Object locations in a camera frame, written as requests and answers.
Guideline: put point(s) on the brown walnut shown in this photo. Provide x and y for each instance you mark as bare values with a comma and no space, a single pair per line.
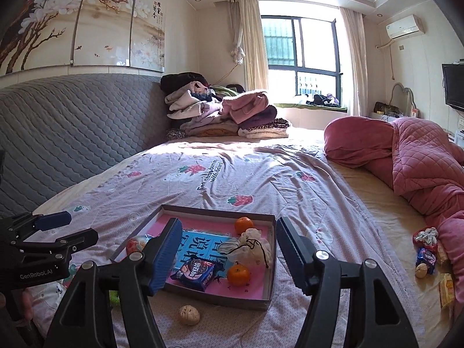
189,314
421,271

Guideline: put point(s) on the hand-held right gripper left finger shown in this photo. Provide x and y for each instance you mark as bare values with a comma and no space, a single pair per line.
168,257

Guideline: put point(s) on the person's left hand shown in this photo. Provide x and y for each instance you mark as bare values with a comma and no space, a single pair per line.
26,301

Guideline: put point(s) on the black television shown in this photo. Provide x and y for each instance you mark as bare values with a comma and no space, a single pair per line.
455,87

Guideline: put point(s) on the brown bag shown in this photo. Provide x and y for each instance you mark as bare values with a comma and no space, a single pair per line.
386,108

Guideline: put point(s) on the red white knitted toy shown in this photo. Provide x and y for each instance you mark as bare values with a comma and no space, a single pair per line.
427,235

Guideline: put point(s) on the shallow cardboard box pink bottom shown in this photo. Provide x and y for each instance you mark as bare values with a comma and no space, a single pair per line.
217,299

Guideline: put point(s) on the pink quilted duvet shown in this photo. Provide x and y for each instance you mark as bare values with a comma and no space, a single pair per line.
417,152

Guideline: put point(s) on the window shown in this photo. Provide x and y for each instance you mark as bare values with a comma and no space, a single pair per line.
301,54

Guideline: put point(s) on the pile of folded clothes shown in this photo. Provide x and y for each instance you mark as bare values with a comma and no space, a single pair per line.
224,112

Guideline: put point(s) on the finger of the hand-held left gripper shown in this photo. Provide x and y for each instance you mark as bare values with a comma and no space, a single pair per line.
72,241
54,221

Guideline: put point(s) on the strawberry printed bed sheet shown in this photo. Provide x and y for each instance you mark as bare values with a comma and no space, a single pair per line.
253,174

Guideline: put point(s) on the white air conditioner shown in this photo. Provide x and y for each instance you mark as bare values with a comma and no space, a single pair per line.
404,27

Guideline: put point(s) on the beige bed sheet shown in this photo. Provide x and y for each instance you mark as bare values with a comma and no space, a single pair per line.
380,217

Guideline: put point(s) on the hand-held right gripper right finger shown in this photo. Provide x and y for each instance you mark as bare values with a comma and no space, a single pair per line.
290,257

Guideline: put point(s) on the grey quilted headboard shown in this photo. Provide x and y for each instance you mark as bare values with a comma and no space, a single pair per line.
72,127

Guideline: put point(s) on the flower branch wall mural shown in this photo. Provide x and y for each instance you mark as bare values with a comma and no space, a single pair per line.
72,18

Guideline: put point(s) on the yellow snack packet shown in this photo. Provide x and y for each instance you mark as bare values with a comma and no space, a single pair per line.
447,290

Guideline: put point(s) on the cream curtain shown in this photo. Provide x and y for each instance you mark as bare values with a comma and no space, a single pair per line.
351,61
253,43

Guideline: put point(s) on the dark clothes on windowsill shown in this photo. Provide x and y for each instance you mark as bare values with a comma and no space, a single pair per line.
319,100

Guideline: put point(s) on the bright orange tangerine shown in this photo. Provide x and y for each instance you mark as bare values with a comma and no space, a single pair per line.
238,274

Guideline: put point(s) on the small dark orange tangerine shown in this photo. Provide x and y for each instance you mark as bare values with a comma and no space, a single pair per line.
243,225

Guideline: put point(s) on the white framed mirror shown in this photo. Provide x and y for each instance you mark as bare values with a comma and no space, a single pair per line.
402,98

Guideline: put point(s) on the blue cookie packet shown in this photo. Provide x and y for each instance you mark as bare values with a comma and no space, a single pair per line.
197,272

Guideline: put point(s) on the small blue snack packet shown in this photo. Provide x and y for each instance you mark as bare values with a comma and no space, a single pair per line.
427,258

